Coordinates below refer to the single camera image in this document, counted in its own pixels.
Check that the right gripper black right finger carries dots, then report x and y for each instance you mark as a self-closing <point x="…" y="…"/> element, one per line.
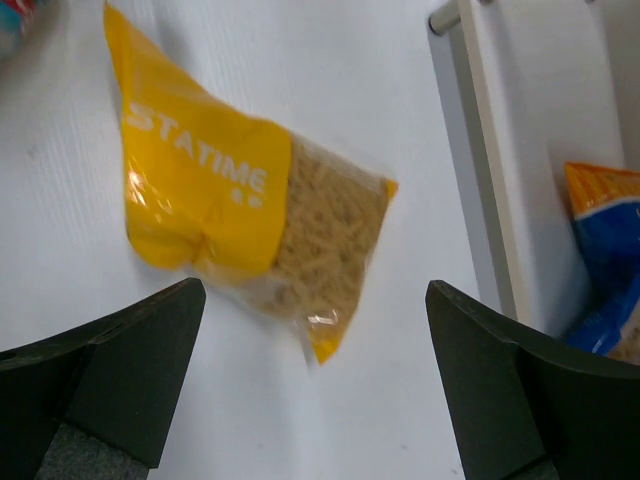
<point x="523" y="405"/>

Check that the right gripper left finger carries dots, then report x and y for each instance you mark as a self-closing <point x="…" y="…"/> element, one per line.
<point x="97" y="401"/>

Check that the yellow macaroni bag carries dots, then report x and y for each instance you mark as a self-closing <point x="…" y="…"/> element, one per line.
<point x="284" y="225"/>

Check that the blue yellow pasta bag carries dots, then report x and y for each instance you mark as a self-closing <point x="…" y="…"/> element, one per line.
<point x="605" y="209"/>

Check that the white two-tier shelf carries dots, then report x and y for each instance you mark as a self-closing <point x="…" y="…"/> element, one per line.
<point x="526" y="87"/>

